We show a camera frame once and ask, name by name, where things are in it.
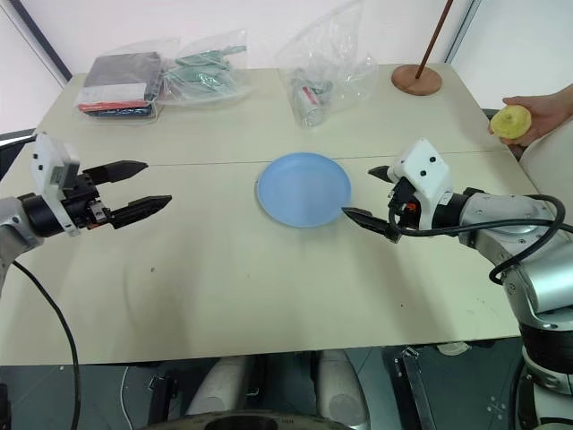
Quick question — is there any black window frame bar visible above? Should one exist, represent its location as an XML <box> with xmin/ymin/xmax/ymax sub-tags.
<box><xmin>0</xmin><ymin>0</ymin><xmax>73</xmax><ymax>85</ymax></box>
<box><xmin>442</xmin><ymin>0</ymin><xmax>485</xmax><ymax>65</ymax></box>

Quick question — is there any person's bare hand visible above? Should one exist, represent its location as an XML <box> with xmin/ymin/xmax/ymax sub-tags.
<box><xmin>500</xmin><ymin>92</ymin><xmax>566</xmax><ymax>147</ymax></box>

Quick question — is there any clear bag with can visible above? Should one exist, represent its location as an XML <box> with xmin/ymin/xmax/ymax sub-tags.
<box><xmin>273</xmin><ymin>0</ymin><xmax>381</xmax><ymax>130</ymax></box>

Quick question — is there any clear bag with green items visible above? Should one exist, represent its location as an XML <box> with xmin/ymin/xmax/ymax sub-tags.
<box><xmin>157</xmin><ymin>29</ymin><xmax>255</xmax><ymax>108</ymax></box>

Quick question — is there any black table leg bracket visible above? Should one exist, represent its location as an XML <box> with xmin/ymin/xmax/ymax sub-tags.
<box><xmin>392</xmin><ymin>345</ymin><xmax>439</xmax><ymax>430</ymax></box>
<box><xmin>148</xmin><ymin>374</ymin><xmax>179</xmax><ymax>425</ymax></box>

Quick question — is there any white rounded robot leg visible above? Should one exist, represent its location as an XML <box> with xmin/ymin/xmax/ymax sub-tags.
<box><xmin>316</xmin><ymin>348</ymin><xmax>372</xmax><ymax>429</ymax></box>
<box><xmin>184</xmin><ymin>352</ymin><xmax>259</xmax><ymax>418</ymax></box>

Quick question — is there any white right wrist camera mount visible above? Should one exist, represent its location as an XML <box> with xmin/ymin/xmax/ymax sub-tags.
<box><xmin>386</xmin><ymin>137</ymin><xmax>454</xmax><ymax>230</ymax></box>

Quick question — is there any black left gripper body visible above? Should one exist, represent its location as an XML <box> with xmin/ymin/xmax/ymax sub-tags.
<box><xmin>61</xmin><ymin>168</ymin><xmax>117</xmax><ymax>232</ymax></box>

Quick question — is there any blue round plate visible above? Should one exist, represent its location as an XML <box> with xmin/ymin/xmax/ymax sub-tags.
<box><xmin>255</xmin><ymin>151</ymin><xmax>353</xmax><ymax>228</ymax></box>

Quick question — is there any wooden stand with pole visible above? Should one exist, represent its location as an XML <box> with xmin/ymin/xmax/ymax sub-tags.
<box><xmin>390</xmin><ymin>0</ymin><xmax>455</xmax><ymax>96</ymax></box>

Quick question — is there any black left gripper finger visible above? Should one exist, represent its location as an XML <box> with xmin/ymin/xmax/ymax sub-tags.
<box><xmin>82</xmin><ymin>159</ymin><xmax>150</xmax><ymax>186</ymax></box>
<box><xmin>108</xmin><ymin>193</ymin><xmax>174</xmax><ymax>231</ymax></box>

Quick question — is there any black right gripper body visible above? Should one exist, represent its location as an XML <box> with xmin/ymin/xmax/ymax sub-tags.
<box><xmin>387</xmin><ymin>176</ymin><xmax>424</xmax><ymax>233</ymax></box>

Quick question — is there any yellow lemon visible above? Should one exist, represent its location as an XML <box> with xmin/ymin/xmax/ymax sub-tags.
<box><xmin>488</xmin><ymin>103</ymin><xmax>533</xmax><ymax>143</ymax></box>

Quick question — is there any dark object beside table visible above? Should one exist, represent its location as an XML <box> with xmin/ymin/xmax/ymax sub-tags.
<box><xmin>0</xmin><ymin>131</ymin><xmax>38</xmax><ymax>181</ymax></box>

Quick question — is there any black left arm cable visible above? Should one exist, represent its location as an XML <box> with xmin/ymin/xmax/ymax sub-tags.
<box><xmin>10</xmin><ymin>260</ymin><xmax>81</xmax><ymax>430</ymax></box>

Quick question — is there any black flat case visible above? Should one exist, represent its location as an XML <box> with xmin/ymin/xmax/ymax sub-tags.
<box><xmin>83</xmin><ymin>52</ymin><xmax>163</xmax><ymax>90</ymax></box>

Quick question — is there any clear bag with black items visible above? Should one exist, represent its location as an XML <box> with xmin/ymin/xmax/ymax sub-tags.
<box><xmin>73</xmin><ymin>38</ymin><xmax>181</xmax><ymax>125</ymax></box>

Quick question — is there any dark rounded robot body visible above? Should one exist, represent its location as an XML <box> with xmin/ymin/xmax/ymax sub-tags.
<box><xmin>164</xmin><ymin>408</ymin><xmax>344</xmax><ymax>430</ymax></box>

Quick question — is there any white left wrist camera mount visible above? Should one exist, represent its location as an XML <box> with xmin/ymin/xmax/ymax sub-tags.
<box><xmin>29</xmin><ymin>132</ymin><xmax>82</xmax><ymax>237</ymax></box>

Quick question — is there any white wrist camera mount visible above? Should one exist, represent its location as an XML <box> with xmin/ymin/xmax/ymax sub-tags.
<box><xmin>386</xmin><ymin>137</ymin><xmax>454</xmax><ymax>230</ymax></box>
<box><xmin>29</xmin><ymin>132</ymin><xmax>82</xmax><ymax>237</ymax></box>

